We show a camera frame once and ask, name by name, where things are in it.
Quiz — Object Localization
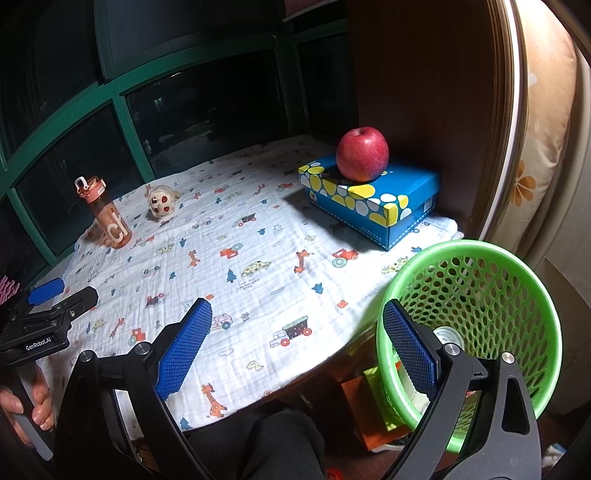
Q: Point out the white paper cup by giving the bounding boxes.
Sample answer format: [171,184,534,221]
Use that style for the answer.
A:
[431,325,465,352]

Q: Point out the green plastic basket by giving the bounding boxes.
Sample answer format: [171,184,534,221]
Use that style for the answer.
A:
[375,240,563,454]

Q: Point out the round beige plush toy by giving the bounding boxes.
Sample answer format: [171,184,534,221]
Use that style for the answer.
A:
[147,185,178,219]

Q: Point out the printed white blanket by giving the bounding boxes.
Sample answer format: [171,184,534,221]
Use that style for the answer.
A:
[34,135,465,432]

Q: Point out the green window frame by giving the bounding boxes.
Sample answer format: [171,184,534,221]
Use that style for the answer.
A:
[0,0,361,278]

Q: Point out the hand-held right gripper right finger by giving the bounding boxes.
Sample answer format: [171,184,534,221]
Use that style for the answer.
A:
[382,299,542,480]

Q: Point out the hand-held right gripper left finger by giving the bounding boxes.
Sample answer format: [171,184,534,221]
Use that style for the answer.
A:
[54,298,213,480]

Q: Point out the blue box with yellow dots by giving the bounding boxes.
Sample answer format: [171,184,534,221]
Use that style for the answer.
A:
[298,154,440,252]

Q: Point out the pink fluffy item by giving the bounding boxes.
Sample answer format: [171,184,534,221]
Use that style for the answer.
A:
[0,276,20,305]

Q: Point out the orange water bottle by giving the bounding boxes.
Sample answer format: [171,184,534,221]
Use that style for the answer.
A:
[75,175,133,250]

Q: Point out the red apple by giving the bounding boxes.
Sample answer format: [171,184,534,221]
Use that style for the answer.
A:
[335,127,389,182]

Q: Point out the dark wooden board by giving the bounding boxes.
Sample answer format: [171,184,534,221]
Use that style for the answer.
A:
[344,0,527,241]

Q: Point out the floral cream pillow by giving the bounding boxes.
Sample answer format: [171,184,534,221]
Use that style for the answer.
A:
[508,0,591,259]

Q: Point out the person's left hand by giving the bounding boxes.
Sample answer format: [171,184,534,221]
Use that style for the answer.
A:
[0,367,57,446]

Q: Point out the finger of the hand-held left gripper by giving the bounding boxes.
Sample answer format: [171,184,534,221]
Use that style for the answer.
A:
[52,286,99,319]
[27,278,64,305]

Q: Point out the person's black pants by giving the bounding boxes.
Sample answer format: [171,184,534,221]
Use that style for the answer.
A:
[185,406,326,480]

